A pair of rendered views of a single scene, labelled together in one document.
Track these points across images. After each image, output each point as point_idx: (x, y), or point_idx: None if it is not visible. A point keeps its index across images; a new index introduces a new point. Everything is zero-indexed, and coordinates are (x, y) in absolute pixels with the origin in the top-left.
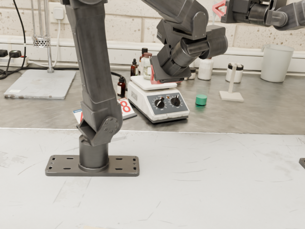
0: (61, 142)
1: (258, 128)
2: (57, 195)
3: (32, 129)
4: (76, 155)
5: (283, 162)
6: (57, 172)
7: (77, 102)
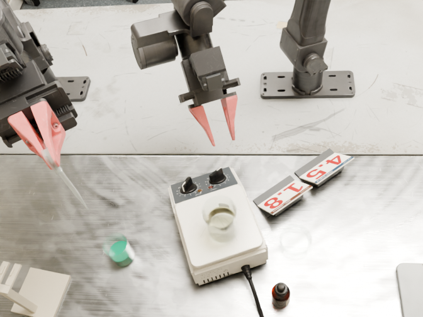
0: (354, 125)
1: (77, 166)
2: (332, 54)
3: (403, 152)
4: (327, 94)
5: (102, 99)
6: (339, 70)
7: (365, 250)
